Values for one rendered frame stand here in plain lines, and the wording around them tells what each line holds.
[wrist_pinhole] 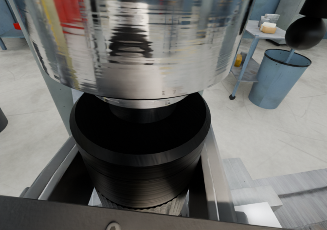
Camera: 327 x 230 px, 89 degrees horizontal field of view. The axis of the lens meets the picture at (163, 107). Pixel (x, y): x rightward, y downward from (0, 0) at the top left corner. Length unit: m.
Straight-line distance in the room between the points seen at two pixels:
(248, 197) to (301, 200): 0.22
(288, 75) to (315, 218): 1.87
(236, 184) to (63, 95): 0.48
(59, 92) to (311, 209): 0.68
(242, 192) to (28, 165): 1.67
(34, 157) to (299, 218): 1.76
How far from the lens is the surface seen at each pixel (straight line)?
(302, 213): 0.53
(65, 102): 0.55
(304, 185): 0.58
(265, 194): 0.36
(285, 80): 2.31
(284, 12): 5.28
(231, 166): 0.42
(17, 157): 1.92
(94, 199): 0.52
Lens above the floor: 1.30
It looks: 39 degrees down
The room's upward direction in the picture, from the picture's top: 5 degrees clockwise
